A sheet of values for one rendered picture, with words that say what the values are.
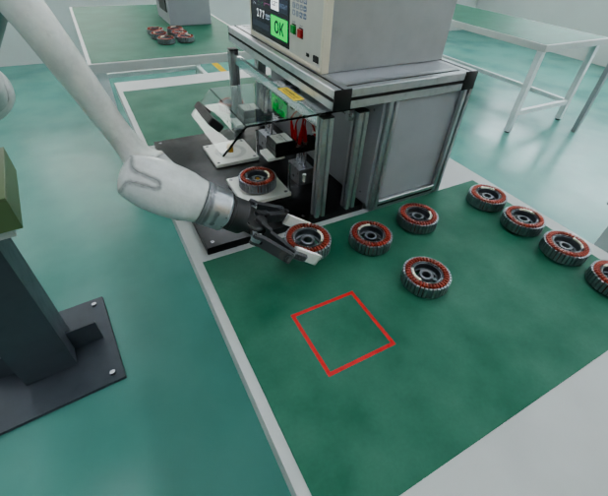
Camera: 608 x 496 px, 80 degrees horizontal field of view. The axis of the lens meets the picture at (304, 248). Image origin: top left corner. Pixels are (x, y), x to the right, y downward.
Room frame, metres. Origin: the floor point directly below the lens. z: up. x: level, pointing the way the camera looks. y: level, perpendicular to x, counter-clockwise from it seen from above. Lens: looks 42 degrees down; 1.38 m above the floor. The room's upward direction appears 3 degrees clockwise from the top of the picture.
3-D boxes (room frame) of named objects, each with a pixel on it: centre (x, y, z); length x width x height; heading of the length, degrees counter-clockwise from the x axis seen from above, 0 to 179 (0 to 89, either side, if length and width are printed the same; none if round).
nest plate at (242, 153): (1.15, 0.27, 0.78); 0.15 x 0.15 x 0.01; 31
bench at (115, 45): (3.20, 1.25, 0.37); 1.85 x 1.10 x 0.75; 31
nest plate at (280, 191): (0.94, 0.15, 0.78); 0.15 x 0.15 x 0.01; 31
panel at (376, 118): (1.18, -0.01, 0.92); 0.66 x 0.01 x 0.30; 31
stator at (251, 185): (0.94, 0.15, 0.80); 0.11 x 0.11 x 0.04
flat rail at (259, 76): (1.10, 0.13, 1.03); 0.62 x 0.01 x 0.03; 31
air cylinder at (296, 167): (1.02, 0.03, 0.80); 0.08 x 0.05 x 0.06; 31
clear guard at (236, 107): (0.88, 0.10, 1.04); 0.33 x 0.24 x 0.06; 121
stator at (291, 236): (0.66, -0.01, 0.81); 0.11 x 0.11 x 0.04
